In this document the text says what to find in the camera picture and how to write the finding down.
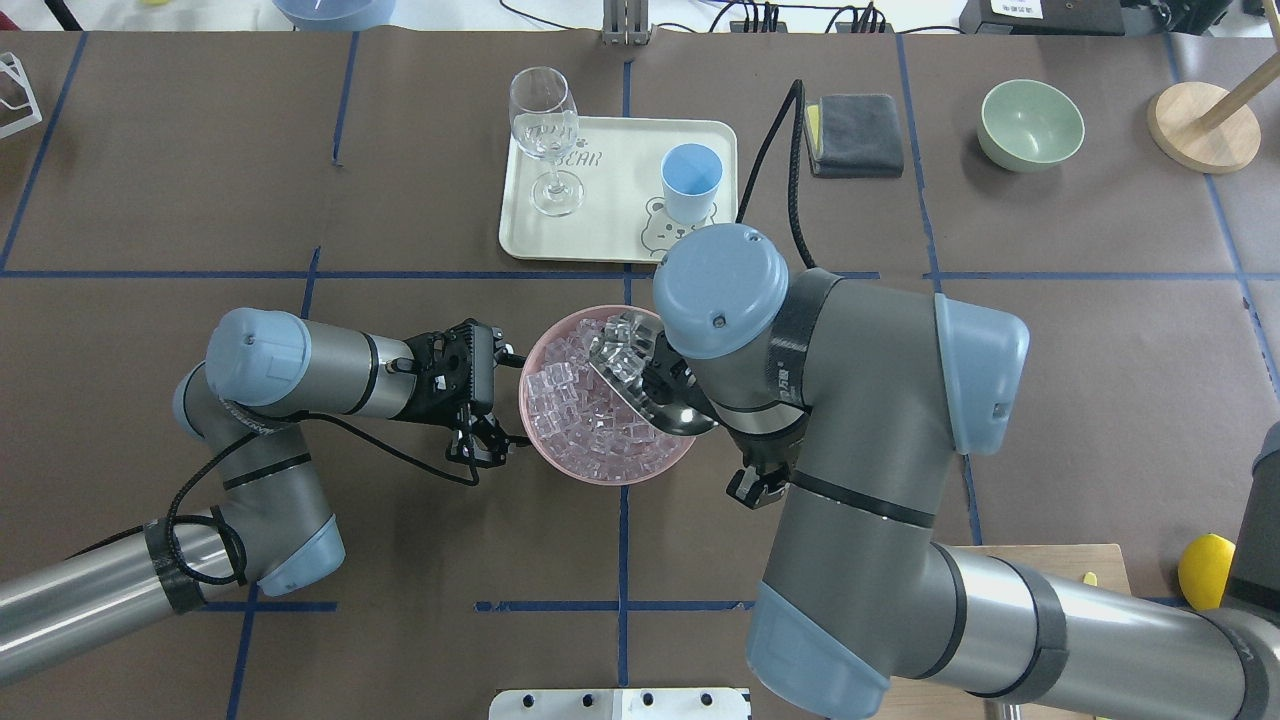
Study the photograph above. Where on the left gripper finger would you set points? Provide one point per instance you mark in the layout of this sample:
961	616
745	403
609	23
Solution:
479	439
505	355

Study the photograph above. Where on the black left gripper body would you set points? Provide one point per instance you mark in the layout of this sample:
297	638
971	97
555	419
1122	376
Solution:
432	400

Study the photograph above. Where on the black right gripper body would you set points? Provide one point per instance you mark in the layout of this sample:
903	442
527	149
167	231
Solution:
667	380

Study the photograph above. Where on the steel ice scoop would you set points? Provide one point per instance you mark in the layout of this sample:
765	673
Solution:
633	356

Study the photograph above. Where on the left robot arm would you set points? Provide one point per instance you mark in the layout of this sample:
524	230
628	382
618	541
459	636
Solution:
264	374

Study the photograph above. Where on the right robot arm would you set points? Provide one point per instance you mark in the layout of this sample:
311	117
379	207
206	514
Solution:
853	399

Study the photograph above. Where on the pink bowl of ice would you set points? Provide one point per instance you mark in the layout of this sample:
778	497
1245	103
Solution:
576	421

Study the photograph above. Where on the blue cup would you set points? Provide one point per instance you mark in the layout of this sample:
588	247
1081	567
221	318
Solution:
691	174

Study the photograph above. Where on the cream bear tray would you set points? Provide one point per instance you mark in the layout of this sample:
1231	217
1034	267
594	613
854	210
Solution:
623	218

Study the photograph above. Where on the wine glass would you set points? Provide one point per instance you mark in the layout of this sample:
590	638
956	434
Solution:
544	123

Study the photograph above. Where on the blue bowl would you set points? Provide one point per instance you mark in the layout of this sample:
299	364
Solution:
337	16

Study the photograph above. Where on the green bowl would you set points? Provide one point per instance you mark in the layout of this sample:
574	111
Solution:
1027	126

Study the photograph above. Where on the whole yellow lemon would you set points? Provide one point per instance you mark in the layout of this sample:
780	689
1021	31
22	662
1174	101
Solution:
1203	571

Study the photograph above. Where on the wooden stand round base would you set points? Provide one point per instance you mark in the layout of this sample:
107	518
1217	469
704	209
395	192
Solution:
1207	128

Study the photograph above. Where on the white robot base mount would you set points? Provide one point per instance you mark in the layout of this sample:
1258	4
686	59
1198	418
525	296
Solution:
623	703

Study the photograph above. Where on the aluminium frame post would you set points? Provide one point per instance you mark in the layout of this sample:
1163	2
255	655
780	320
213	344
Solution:
626	22

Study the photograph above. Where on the white wire cup rack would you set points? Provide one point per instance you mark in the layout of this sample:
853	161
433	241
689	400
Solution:
19	104

